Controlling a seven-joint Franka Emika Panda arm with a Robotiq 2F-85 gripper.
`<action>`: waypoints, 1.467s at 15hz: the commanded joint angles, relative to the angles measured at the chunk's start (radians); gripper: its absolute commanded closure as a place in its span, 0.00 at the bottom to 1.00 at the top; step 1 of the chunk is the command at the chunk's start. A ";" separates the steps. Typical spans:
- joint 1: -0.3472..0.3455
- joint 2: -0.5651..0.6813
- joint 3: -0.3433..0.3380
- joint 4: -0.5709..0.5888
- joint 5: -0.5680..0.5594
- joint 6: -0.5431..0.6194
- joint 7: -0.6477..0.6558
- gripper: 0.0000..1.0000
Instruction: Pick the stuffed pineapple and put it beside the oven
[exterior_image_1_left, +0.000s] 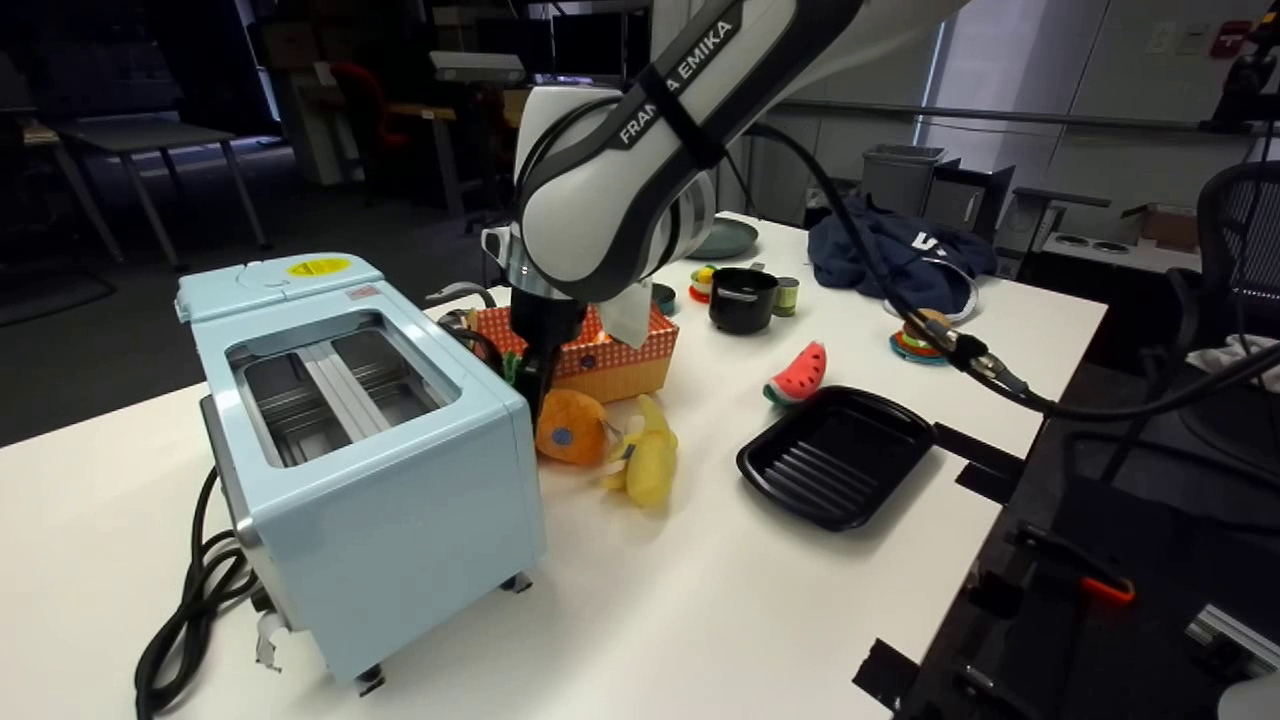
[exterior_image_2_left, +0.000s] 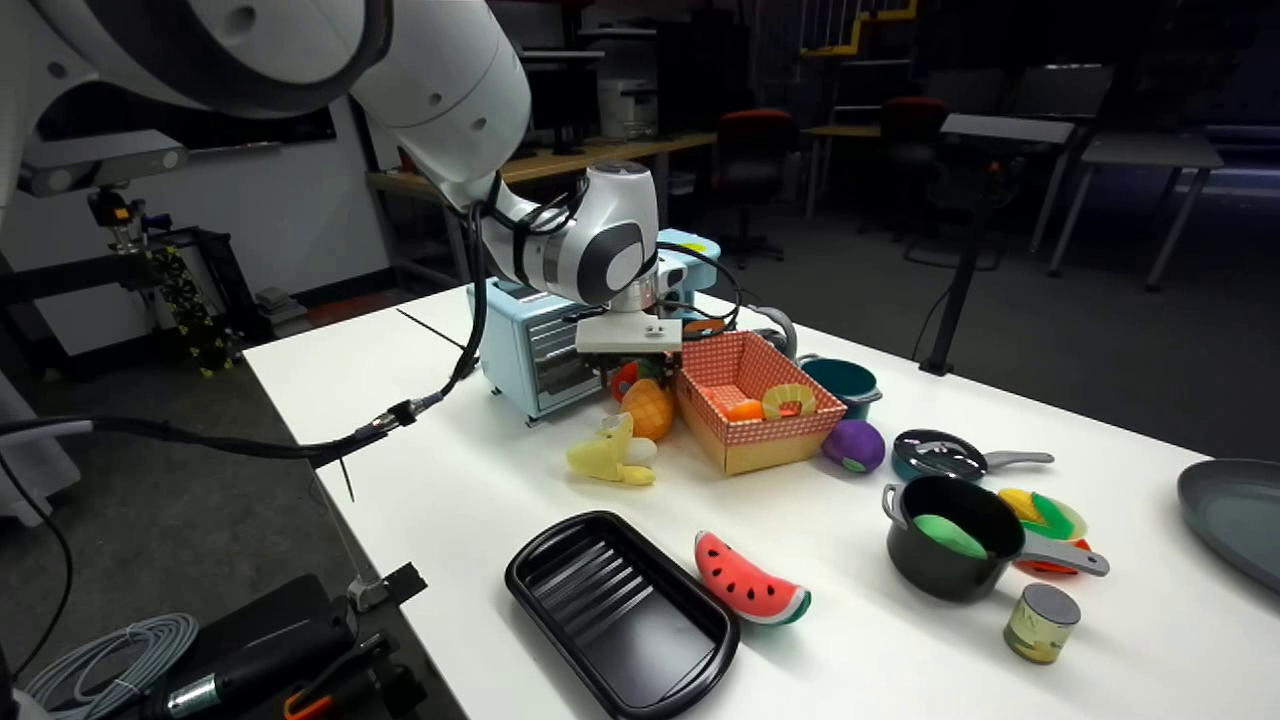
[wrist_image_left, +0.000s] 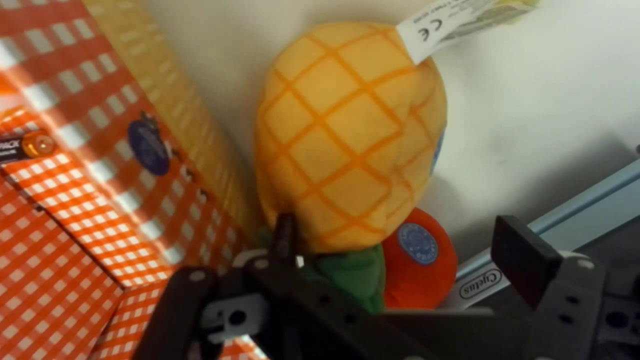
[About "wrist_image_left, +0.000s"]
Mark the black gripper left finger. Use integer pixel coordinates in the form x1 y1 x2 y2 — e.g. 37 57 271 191
269 210 305 270

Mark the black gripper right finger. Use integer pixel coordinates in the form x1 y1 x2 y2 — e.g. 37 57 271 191
491 212 570 313

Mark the stuffed orange pineapple toy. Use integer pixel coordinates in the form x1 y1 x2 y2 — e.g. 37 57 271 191
254 0 542 316

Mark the light blue toy oven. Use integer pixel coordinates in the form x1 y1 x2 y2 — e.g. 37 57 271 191
441 146 640 316

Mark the stuffed red tomato toy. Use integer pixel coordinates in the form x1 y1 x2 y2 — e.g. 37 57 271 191
381 206 463 313

